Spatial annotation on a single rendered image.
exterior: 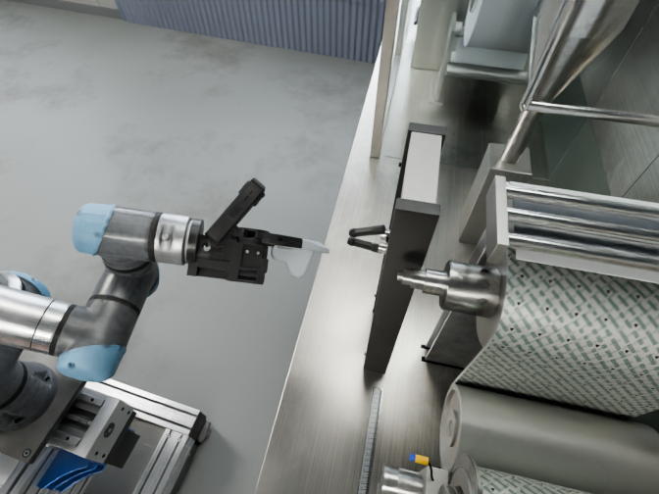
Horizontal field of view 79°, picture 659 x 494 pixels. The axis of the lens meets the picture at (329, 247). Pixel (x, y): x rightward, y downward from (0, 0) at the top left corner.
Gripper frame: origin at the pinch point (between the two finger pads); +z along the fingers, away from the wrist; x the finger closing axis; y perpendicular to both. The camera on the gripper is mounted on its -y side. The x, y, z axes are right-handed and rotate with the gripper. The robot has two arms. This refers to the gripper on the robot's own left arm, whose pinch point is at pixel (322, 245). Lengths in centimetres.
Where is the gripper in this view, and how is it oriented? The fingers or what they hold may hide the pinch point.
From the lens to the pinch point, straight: 64.4
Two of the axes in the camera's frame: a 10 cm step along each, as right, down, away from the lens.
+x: 2.0, -0.4, -9.8
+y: -1.3, 9.9, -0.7
